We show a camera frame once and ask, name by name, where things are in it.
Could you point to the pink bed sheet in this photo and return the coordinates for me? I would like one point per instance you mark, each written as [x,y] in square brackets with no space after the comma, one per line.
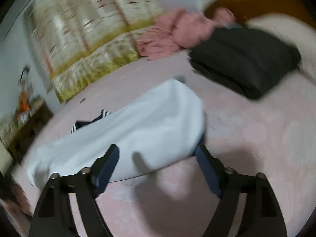
[275,135]

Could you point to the dark wooden side table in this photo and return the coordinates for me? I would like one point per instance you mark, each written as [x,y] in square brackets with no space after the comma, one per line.
[24,137]

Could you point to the pink crumpled quilt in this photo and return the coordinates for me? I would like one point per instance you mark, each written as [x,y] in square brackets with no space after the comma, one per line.
[178,30]

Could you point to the folded black garment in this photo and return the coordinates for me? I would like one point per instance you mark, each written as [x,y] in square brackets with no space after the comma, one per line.
[246,60]

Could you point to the white navy varsity jacket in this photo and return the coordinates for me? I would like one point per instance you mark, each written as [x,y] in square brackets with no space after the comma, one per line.
[162,126]

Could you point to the brown white headboard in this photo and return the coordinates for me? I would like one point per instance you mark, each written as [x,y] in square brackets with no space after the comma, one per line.
[244,10]

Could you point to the tree pattern curtain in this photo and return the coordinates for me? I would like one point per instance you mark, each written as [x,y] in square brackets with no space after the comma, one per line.
[77,42]

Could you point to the orange plush toy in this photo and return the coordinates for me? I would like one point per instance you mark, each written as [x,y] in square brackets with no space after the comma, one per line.
[23,105]

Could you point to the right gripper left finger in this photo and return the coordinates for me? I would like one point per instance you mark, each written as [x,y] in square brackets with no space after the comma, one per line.
[63,196]

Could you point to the pink pillow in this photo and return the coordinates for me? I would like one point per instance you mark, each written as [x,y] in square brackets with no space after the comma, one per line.
[291,31]

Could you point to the pink desk lamp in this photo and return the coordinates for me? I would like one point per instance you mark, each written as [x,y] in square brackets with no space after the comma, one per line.
[24,75]

